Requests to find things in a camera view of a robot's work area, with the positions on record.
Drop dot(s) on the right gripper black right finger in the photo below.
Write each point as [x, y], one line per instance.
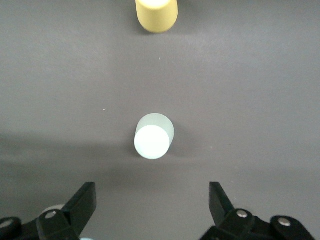
[230, 222]

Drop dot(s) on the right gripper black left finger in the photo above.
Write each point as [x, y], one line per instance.
[75, 215]

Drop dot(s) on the pale green plastic cup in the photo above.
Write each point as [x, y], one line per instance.
[151, 142]

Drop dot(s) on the yellow plastic cup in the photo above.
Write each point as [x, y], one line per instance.
[156, 17]

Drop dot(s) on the dark grey table cover sheet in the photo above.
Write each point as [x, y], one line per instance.
[225, 87]

